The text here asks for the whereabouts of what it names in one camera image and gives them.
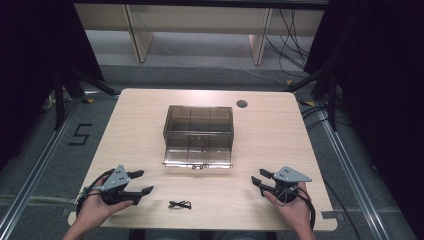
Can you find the left hand-held gripper cable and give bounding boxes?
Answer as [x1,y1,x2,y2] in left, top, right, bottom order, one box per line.
[75,168,116,218]

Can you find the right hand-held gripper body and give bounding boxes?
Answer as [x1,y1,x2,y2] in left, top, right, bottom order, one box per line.
[271,165,314,204]

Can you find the black metal stand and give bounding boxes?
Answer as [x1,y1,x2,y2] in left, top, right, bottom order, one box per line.
[52,65,118,131]
[284,65,339,132]

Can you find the metal floor rail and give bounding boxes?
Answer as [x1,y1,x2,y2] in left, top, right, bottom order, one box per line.
[0,98,85,238]
[318,109,392,240]

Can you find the hand-held gripper cable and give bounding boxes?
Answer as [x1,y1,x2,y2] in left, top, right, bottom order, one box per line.
[75,168,116,218]
[295,186,317,231]

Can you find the transparent brown plastic box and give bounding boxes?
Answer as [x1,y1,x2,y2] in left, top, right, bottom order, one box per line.
[162,105,235,170]

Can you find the black floor cable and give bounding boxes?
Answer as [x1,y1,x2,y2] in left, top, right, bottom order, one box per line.
[323,178,362,240]

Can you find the person's right hand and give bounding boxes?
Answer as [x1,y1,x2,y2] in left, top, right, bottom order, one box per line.
[262,181,313,232]

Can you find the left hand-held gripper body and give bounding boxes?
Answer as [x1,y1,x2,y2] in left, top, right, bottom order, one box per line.
[98,164,142,206]

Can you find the person's left hand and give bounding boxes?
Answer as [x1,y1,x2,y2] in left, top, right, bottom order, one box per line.
[75,190,135,234]

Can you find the small black cord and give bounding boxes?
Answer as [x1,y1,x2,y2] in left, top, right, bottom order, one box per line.
[168,199,193,211]

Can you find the right hand-held gripper cable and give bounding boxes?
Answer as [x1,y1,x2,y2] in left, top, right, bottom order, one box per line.
[295,186,317,231]

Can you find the bundle of black cables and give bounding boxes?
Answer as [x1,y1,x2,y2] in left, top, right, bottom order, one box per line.
[265,9,312,78]

